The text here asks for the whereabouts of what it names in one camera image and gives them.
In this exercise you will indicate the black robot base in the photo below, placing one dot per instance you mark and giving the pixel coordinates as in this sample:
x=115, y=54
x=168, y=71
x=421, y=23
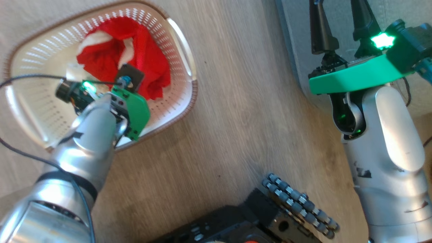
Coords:
x=236, y=222

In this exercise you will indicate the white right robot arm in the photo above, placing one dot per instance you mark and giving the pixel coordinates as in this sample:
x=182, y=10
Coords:
x=388, y=152

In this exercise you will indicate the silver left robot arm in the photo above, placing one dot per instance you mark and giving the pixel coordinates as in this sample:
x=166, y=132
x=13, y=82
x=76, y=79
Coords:
x=84, y=148

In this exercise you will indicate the white perforated laundry basket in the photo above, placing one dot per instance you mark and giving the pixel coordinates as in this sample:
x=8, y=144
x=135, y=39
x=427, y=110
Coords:
x=175, y=67

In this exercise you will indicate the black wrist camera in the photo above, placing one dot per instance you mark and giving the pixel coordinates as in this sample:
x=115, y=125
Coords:
x=408, y=40
x=72, y=92

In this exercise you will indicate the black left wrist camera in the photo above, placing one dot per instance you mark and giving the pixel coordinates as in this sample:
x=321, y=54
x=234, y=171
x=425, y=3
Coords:
x=72, y=92

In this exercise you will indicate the red and white cloth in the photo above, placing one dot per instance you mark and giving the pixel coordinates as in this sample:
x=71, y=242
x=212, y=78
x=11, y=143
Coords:
x=148, y=64

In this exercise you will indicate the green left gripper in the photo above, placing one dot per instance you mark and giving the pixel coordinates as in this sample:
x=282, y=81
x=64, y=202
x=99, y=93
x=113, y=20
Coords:
x=137, y=113

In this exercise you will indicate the grey roller omni wheel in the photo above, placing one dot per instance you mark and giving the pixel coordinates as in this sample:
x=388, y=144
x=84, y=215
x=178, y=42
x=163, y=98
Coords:
x=300, y=204

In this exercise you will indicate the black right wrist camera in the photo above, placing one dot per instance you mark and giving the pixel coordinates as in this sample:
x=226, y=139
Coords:
x=408, y=40

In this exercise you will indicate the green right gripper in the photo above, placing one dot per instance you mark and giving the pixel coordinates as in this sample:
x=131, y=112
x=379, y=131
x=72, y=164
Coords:
x=354, y=78

